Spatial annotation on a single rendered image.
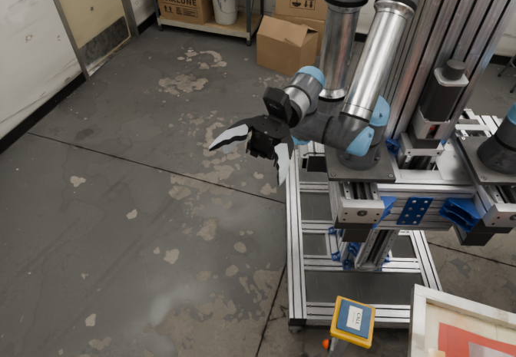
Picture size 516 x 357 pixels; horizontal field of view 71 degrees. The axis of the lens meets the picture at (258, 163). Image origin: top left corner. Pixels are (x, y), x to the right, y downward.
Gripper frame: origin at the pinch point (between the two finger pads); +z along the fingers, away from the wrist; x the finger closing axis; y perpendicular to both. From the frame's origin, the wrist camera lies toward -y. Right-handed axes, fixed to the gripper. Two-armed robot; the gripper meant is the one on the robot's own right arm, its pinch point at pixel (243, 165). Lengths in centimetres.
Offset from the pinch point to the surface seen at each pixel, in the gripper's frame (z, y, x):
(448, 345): -20, 63, -69
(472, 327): -29, 63, -75
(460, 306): -32, 60, -69
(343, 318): -12, 66, -37
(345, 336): -8, 68, -40
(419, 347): -14, 61, -60
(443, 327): -25, 64, -67
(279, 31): -275, 141, 99
